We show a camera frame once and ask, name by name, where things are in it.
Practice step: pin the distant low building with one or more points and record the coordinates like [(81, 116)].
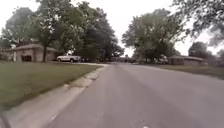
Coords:
[(123, 59)]

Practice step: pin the white vehicle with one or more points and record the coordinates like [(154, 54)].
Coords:
[(162, 60)]

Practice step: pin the low red-roofed house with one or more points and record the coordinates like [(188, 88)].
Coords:
[(186, 60)]

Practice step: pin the distant round tree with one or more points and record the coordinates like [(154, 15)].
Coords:
[(199, 50)]

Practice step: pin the grass verge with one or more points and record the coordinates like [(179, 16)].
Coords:
[(200, 70)]

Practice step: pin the pale concrete kerb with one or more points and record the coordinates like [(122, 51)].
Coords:
[(36, 108)]

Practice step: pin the pale concrete driveway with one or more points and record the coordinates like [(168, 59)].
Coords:
[(93, 64)]

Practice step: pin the white pickup truck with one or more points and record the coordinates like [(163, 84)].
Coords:
[(68, 58)]

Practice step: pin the green grass lawn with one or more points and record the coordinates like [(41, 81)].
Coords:
[(30, 78)]

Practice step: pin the overhanging tree branches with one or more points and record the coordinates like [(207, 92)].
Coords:
[(203, 16)]

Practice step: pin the large broad green tree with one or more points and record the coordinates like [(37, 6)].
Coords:
[(153, 33)]

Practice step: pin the dark dense tree group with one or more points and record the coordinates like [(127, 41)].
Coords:
[(96, 40)]

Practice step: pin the large tree with slim trunk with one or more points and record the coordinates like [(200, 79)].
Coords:
[(44, 50)]

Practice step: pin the grey asphalt road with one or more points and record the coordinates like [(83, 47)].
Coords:
[(140, 96)]

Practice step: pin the low tan house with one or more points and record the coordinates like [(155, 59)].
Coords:
[(31, 53)]

